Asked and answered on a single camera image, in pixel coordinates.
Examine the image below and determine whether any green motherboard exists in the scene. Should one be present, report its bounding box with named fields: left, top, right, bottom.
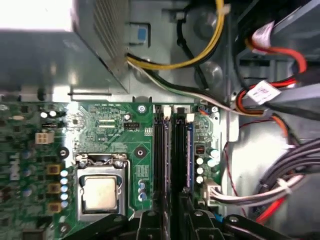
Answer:
left=0, top=101, right=222, bottom=240

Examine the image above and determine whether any metal socket cover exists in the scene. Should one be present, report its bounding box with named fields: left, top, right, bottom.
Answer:
left=74, top=153, right=128, bottom=222

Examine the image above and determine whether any grey wire bundle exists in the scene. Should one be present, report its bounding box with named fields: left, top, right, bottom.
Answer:
left=208, top=138, right=320, bottom=208

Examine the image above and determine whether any black RAM slot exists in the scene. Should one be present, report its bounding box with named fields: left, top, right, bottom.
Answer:
left=174, top=106, right=188, bottom=193
left=161, top=104, right=174, bottom=201
left=153, top=104, right=165, bottom=218
left=185, top=112, right=196, bottom=191

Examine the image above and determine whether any black PC case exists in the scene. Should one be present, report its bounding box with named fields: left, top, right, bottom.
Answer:
left=0, top=0, right=320, bottom=240

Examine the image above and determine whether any metal optical drive cage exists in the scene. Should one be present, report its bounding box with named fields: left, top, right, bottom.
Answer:
left=226, top=0, right=320, bottom=86

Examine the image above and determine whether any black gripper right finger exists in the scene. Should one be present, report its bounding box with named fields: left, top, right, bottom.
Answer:
left=171, top=189, right=297, bottom=240

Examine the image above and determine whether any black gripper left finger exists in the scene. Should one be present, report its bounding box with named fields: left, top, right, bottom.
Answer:
left=62, top=196, right=168, bottom=240

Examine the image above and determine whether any red orange wire bundle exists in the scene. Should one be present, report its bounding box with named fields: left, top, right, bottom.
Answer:
left=234, top=21, right=308, bottom=118

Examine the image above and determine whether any grey power supply unit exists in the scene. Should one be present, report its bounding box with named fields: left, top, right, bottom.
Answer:
left=0, top=0, right=131, bottom=96

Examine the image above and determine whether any yellow black wire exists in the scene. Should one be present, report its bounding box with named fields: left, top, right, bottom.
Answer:
left=126, top=0, right=226, bottom=73

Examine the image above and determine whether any wire locking lever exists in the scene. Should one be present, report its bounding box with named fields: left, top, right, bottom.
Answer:
left=87, top=156, right=132, bottom=217

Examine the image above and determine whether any silver CPU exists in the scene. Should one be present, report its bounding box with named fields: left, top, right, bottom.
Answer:
left=79, top=174, right=120, bottom=210

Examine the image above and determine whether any black white wire bundle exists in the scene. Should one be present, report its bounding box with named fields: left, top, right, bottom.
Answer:
left=126, top=56, right=242, bottom=117

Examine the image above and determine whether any blue RAM stick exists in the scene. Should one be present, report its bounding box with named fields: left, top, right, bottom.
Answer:
left=186, top=119, right=195, bottom=188

